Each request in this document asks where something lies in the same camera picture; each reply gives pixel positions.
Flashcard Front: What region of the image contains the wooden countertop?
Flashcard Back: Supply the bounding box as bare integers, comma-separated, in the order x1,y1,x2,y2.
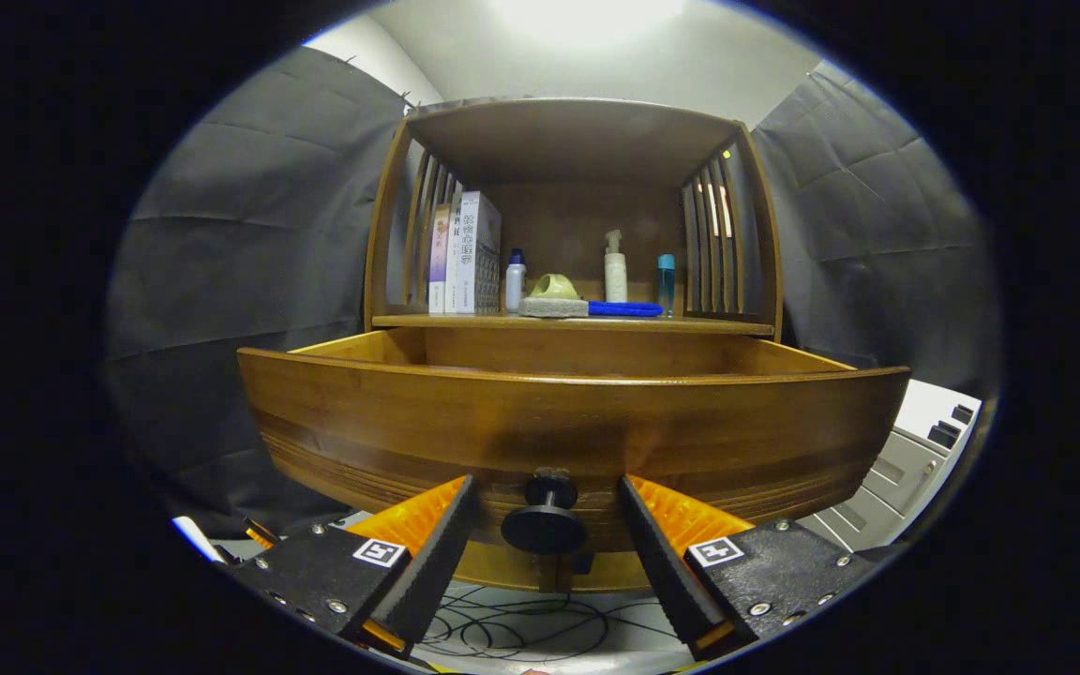
371,300,775,337

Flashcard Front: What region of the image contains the black drawer knob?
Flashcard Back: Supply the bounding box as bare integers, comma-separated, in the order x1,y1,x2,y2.
501,473,588,556

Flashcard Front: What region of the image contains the thick white patterned book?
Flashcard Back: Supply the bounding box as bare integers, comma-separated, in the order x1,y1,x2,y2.
453,190,503,316

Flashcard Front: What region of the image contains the thin white book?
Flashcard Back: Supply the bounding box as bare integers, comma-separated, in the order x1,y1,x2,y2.
444,194,466,315

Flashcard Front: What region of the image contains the white device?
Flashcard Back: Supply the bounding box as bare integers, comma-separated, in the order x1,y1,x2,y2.
172,516,224,563

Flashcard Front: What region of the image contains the purple book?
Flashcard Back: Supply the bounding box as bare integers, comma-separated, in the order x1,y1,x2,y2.
427,204,453,315

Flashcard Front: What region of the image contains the wooden drawer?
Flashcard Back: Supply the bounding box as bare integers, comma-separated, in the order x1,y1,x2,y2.
237,326,911,556

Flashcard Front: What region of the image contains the wooden cabinet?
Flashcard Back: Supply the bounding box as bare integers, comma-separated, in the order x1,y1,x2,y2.
362,97,785,593

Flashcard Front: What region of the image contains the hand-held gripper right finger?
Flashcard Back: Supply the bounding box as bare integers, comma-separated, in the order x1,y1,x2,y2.
619,473,878,662

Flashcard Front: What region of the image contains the white bottle blue cap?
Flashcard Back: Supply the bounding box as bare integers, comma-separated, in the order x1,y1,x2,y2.
504,247,528,313

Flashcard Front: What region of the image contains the white pump bottle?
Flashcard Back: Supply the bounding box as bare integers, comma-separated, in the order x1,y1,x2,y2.
604,229,629,304

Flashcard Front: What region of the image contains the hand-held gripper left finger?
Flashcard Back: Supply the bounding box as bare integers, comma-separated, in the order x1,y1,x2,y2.
226,475,481,660

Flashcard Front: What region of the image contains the green handled scrub sponge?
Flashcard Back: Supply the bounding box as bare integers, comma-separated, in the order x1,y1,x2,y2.
517,273,591,320

